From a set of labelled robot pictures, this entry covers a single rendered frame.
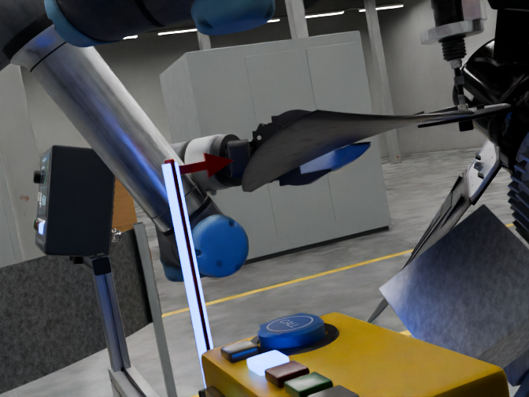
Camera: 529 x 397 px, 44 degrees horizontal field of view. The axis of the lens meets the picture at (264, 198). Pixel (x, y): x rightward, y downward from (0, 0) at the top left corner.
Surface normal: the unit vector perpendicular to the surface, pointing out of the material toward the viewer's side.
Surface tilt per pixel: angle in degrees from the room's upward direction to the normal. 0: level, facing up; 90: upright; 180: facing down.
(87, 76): 88
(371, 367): 0
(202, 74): 90
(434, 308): 55
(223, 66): 90
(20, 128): 90
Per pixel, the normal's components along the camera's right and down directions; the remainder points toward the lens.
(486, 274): -0.52, -0.43
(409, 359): -0.18, -0.98
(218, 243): 0.37, 0.01
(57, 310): 0.79, -0.10
